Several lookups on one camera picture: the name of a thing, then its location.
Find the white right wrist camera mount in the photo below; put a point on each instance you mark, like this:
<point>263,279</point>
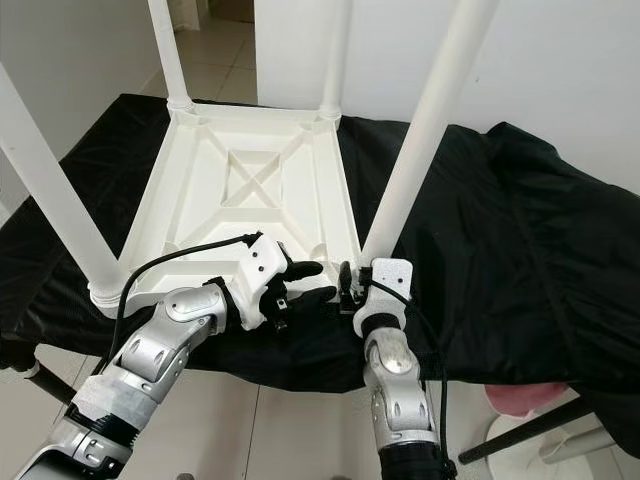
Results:
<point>388,280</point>

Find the white round floor base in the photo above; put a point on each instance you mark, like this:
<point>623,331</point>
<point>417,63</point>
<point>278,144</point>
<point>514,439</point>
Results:
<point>520,462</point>

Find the black table cloth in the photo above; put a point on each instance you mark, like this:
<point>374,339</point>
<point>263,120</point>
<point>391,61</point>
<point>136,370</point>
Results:
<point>560,230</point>

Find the white door frame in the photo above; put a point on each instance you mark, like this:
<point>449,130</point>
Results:
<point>202,12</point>

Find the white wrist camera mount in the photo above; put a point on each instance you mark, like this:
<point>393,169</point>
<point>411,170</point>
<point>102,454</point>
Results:
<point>255,265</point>
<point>388,280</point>

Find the pink cushion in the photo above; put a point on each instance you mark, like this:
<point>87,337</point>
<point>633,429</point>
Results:
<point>525,397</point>

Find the white plastic table leg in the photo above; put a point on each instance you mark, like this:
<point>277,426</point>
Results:
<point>50,190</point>
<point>168,50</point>
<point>335,50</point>
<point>430,130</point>

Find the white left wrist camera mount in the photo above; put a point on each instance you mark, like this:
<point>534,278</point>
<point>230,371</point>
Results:
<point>255,265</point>

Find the white plastic pipe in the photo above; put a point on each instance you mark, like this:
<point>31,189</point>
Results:
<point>578,446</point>

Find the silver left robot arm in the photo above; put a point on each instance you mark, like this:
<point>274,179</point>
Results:
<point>150,350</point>

